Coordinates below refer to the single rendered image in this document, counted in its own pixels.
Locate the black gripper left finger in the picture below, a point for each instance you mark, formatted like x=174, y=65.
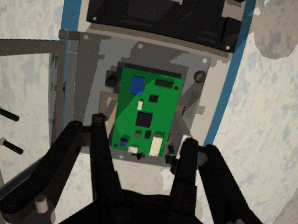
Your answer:
x=34, y=201

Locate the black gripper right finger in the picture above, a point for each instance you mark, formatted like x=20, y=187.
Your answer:
x=226, y=201

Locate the green circuit board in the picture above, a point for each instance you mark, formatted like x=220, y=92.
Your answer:
x=145, y=109

